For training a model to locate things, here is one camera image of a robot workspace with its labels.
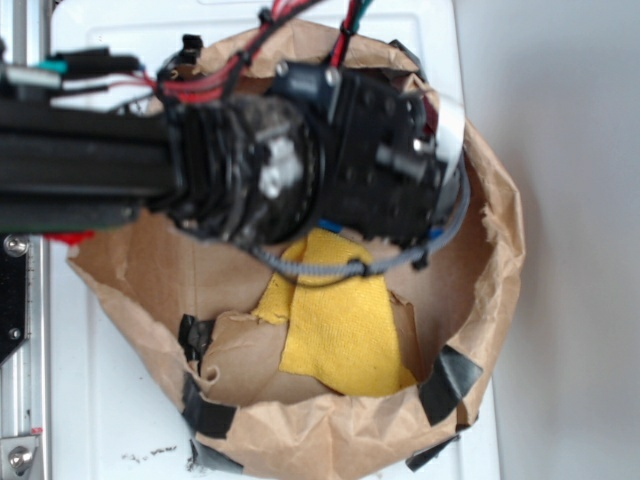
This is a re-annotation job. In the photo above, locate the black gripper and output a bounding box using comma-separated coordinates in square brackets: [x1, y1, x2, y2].
[272, 61, 460, 246]

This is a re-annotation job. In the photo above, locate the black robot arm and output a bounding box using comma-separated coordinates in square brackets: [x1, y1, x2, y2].
[1, 62, 462, 249]

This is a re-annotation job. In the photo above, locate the yellow cloth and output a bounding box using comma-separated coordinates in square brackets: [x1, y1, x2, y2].
[251, 227, 419, 397]

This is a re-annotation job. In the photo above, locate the brown paper bag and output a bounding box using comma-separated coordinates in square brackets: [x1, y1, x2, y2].
[66, 19, 525, 480]

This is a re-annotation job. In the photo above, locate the grey braided cable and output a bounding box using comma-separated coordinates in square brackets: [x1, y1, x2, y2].
[249, 169, 471, 289]

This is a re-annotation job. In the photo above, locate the red and black wire bundle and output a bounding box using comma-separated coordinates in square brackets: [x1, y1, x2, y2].
[134, 0, 374, 109]

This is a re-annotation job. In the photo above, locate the aluminium frame rail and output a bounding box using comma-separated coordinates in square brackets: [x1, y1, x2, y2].
[1, 54, 52, 479]

